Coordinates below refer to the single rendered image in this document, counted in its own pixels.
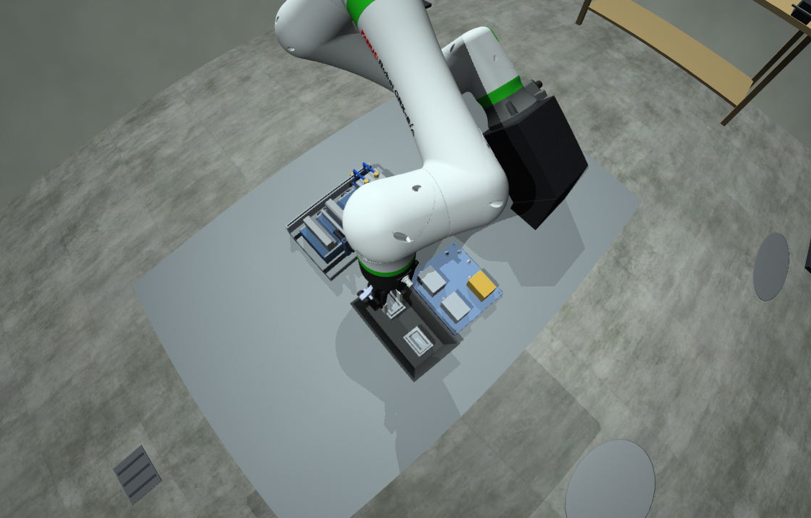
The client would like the yellow rectangular block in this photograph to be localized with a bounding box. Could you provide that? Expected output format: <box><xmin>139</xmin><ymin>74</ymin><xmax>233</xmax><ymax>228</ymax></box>
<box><xmin>466</xmin><ymin>271</ymin><xmax>496</xmax><ymax>302</ymax></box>

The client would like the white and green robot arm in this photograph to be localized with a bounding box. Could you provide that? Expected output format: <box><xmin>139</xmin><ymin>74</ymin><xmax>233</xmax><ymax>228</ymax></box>
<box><xmin>275</xmin><ymin>0</ymin><xmax>547</xmax><ymax>288</ymax></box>

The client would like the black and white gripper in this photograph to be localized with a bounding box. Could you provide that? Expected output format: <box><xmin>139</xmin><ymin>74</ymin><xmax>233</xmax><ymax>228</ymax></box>
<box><xmin>357</xmin><ymin>258</ymin><xmax>419</xmax><ymax>314</ymax></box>

